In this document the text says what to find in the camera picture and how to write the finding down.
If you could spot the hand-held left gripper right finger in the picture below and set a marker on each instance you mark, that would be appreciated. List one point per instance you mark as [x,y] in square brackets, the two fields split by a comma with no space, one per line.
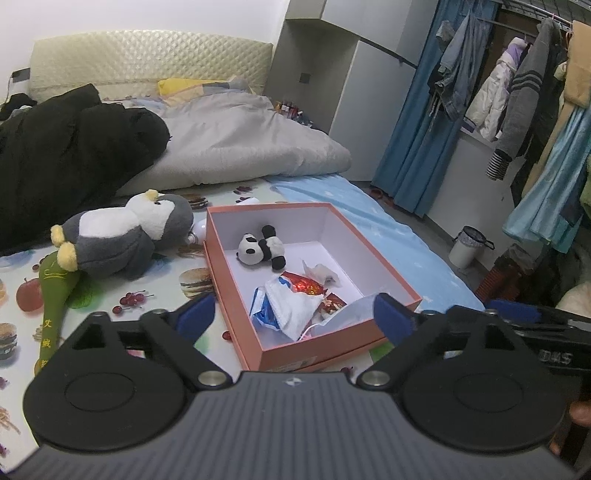
[395,318]

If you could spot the grey white wardrobe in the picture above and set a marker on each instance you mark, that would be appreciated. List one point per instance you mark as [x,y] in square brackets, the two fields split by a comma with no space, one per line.
[364,92]

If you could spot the small panda plush toy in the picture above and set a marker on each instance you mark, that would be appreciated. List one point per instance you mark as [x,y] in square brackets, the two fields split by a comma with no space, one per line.
[251,249]

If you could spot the hanging white puffer jacket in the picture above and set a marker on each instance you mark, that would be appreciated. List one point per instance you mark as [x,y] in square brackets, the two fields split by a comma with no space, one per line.
[489,106]

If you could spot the black jacket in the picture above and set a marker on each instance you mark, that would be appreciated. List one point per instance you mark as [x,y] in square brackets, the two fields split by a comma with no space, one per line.
[55,161]

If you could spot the cream quilted headboard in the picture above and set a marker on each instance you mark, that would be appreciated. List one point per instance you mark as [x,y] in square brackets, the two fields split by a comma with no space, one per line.
[138,60]

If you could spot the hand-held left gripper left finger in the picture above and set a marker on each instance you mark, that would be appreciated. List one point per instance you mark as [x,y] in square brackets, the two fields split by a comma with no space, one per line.
[196,318]

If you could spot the black wall charger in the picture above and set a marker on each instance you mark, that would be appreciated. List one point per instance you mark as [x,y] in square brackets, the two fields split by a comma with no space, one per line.
[21,74]

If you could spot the red slippers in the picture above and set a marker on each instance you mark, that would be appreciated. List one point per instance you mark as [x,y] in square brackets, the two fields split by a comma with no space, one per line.
[378,194]

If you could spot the group of cosmetic bottles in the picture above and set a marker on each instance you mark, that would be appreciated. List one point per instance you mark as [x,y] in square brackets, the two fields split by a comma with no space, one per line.
[291,110]

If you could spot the yellow pillow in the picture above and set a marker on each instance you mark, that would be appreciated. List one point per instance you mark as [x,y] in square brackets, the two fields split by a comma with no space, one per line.
[180,87]

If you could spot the grey penguin plush toy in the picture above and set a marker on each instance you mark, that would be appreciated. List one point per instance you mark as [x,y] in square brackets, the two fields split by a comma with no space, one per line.
[115,240]

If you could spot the red foil packet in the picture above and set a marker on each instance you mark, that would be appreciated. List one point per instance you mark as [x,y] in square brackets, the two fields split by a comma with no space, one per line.
[307,287]

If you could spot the white fluffy object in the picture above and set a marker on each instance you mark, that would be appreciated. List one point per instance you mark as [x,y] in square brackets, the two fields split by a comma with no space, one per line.
[577,297]

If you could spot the blue curtain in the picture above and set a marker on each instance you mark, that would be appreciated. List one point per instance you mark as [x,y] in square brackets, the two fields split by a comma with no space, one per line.
[411,138]

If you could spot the light blue face mask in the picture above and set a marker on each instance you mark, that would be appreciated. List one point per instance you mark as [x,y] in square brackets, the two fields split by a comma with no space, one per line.
[355,314]

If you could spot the green massage hammer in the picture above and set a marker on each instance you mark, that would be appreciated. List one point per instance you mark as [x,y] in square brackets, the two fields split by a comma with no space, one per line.
[53,300]

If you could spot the grey quilt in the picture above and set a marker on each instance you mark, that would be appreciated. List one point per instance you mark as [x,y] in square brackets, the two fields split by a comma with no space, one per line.
[240,138]

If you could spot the hanging beige garment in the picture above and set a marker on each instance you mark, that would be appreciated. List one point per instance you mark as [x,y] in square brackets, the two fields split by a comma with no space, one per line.
[577,69]

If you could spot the red ribbed object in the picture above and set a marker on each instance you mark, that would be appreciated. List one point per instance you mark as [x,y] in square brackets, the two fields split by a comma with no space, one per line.
[494,281]

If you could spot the person's right hand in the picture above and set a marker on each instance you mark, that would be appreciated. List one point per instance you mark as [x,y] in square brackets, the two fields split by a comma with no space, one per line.
[581,411]

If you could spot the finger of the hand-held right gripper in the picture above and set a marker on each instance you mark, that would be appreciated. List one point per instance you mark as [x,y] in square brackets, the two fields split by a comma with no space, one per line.
[512,311]
[464,311]

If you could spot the grey blue pillow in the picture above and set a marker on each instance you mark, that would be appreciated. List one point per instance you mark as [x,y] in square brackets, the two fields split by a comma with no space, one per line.
[231,85]

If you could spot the pink cardboard box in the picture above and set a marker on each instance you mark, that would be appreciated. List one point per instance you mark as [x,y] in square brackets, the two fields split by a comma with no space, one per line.
[323,350]

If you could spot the clear plastic bag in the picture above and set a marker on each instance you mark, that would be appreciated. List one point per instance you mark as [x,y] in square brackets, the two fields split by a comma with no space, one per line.
[323,272]

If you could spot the white light bulb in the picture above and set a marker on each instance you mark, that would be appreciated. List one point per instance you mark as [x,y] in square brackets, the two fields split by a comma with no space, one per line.
[199,228]

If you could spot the hanging light blue dress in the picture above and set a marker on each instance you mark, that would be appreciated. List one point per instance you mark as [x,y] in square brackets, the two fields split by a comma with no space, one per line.
[554,184]

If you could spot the hanging grey striped sweater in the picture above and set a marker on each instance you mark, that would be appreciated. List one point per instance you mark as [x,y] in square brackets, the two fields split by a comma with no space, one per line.
[526,92]

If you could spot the white trash bin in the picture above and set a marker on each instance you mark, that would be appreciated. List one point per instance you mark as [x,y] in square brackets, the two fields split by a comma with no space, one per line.
[464,251]

